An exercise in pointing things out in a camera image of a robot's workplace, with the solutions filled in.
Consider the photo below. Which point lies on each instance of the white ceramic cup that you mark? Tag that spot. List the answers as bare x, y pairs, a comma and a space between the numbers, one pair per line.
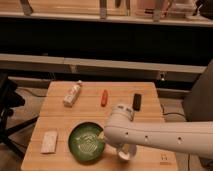
126, 151

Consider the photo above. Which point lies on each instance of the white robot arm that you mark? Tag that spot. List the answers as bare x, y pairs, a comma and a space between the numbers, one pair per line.
185, 137

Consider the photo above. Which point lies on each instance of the orange carrot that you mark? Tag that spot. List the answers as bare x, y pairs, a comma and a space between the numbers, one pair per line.
104, 98

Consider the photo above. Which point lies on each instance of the white tube bottle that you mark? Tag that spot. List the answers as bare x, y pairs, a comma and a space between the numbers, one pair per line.
72, 95

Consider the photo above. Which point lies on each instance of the black rectangular block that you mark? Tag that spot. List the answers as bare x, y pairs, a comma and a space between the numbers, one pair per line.
137, 102

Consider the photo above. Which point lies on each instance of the green round plate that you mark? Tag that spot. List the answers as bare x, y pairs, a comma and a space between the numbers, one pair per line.
84, 142

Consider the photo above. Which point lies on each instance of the grey chair back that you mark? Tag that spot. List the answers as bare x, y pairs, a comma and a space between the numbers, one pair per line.
198, 104

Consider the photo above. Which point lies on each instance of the black office chair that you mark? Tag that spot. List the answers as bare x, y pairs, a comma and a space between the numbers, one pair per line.
8, 100

